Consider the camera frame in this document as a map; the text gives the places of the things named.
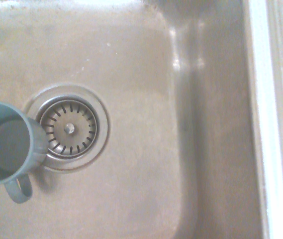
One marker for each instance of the stainless steel sink basin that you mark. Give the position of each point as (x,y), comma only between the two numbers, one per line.
(136,62)

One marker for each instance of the round metal drain strainer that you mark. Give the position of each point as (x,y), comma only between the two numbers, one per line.
(69,128)

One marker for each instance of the teal plastic mug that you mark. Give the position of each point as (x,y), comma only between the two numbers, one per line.
(7,144)

